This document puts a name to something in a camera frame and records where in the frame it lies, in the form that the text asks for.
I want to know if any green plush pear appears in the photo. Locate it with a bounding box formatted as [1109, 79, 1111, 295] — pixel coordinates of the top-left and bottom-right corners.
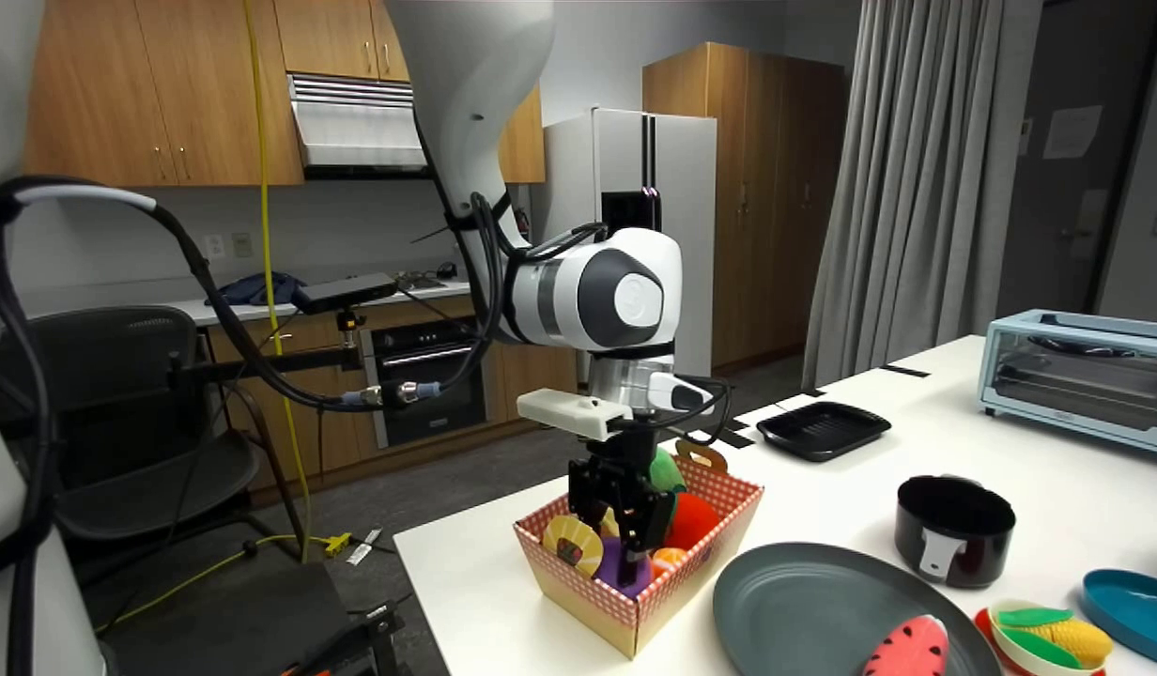
[652, 452, 685, 493]

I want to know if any black built-in oven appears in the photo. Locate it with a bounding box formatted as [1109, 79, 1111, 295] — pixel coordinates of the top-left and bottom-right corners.
[372, 320, 485, 448]

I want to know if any silver range hood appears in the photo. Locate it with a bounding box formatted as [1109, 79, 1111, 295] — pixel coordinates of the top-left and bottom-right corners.
[286, 76, 429, 174]

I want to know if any light blue toaster oven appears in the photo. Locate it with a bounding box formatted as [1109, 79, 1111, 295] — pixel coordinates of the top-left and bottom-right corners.
[982, 309, 1157, 456]

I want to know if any grey curtain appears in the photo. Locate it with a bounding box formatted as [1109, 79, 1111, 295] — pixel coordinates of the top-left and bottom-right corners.
[804, 0, 1007, 385]

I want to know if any orange checkered paper basket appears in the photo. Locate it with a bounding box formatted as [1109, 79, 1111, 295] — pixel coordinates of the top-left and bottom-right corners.
[514, 448, 762, 657]

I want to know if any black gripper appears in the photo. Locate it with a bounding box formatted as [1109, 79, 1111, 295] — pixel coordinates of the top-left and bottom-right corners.
[566, 421, 678, 590]

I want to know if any yellow hanging cable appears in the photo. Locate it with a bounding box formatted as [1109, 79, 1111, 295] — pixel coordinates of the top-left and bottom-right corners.
[102, 0, 357, 632]

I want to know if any dark grey round plate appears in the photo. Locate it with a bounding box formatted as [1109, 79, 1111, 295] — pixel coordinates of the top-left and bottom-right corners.
[715, 542, 1005, 676]

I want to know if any black office chair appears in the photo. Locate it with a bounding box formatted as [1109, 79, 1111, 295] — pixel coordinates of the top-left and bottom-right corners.
[0, 304, 307, 593]

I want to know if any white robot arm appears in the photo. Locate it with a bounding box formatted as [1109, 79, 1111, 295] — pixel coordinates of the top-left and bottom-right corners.
[0, 0, 709, 676]

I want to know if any purple yellow plush ring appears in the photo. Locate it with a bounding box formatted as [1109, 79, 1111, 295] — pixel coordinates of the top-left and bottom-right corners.
[536, 512, 626, 593]

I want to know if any plush watermelon slice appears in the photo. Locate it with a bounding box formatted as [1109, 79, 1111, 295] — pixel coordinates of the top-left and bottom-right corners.
[863, 616, 950, 676]

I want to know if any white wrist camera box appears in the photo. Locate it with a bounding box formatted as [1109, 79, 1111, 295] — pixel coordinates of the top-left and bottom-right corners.
[514, 385, 633, 444]

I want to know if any black round cake tin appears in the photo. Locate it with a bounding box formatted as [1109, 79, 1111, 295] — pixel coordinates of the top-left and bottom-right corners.
[896, 473, 1017, 590]

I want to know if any plush corn in bowl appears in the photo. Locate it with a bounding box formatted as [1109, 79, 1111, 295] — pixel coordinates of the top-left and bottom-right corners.
[975, 601, 1111, 676]

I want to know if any white refrigerator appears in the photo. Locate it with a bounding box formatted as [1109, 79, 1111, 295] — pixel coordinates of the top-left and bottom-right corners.
[544, 104, 718, 374]

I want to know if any black square tray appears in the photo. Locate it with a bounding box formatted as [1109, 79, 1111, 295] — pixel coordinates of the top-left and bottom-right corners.
[758, 402, 891, 462]

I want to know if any red plush tomato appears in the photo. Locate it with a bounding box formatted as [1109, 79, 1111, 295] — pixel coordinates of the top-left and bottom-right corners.
[665, 493, 723, 547]

